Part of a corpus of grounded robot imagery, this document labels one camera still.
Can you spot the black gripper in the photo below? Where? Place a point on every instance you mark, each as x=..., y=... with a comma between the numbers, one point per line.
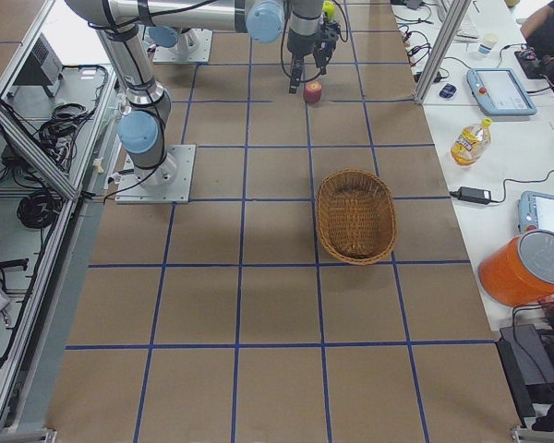
x=299, y=46

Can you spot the red yellow apple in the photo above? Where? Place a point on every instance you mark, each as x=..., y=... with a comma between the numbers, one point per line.
x=312, y=92

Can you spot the green apple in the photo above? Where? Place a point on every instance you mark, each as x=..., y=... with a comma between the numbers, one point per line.
x=328, y=9

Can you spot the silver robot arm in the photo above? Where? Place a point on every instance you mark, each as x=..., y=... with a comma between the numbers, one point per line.
x=300, y=25
x=142, y=131

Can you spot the brown wicker basket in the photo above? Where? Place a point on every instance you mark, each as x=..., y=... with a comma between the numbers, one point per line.
x=356, y=217

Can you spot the dark blue mouse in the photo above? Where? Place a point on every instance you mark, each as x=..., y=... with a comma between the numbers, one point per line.
x=448, y=91

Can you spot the white paper cup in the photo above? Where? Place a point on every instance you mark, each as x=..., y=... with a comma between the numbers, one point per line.
x=486, y=44

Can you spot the orange juice bottle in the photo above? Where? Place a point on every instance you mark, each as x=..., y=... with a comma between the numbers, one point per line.
x=472, y=142

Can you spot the far blue teach pendant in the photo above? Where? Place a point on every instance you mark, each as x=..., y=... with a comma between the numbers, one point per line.
x=498, y=92

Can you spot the blue teach pendant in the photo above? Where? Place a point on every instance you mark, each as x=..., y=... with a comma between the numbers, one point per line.
x=498, y=92
x=536, y=211

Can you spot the black power adapter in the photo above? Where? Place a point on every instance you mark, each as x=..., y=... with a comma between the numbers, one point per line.
x=473, y=195

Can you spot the near blue teach pendant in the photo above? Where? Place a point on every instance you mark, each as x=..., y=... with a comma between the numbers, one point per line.
x=536, y=211

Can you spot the orange bucket grey lid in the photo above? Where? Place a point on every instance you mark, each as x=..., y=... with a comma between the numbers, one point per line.
x=522, y=271

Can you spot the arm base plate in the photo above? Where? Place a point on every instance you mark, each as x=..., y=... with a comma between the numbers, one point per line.
x=192, y=47
x=170, y=183

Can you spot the aluminium frame post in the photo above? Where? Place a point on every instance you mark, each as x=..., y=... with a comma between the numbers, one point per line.
x=449, y=26

